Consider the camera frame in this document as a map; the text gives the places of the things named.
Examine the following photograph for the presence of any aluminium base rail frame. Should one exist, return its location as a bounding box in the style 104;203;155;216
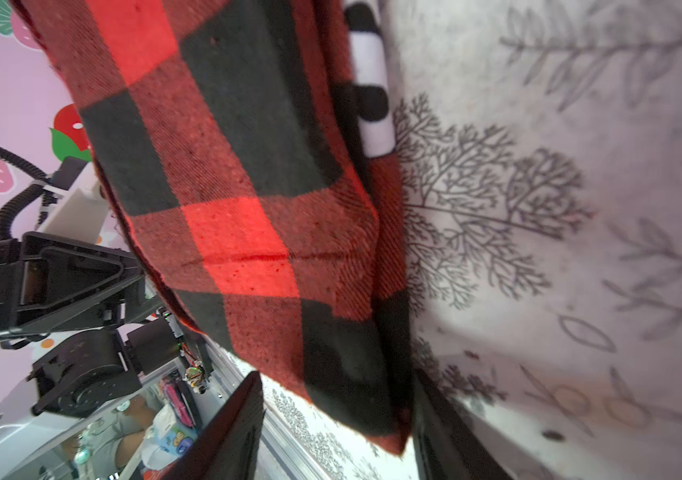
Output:
0;359;294;480

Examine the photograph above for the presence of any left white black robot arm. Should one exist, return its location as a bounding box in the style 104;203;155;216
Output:
0;157;184;418

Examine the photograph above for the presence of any red black plaid shirt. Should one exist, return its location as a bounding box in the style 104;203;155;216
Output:
13;1;412;455

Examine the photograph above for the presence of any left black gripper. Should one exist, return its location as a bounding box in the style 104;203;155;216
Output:
0;232;164;342

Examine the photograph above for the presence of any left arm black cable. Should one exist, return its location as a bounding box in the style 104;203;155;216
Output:
0;130;54;241

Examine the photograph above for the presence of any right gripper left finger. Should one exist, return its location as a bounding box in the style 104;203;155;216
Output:
163;371;265;480

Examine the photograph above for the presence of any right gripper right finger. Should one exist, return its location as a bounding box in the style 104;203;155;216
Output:
412;369;511;480

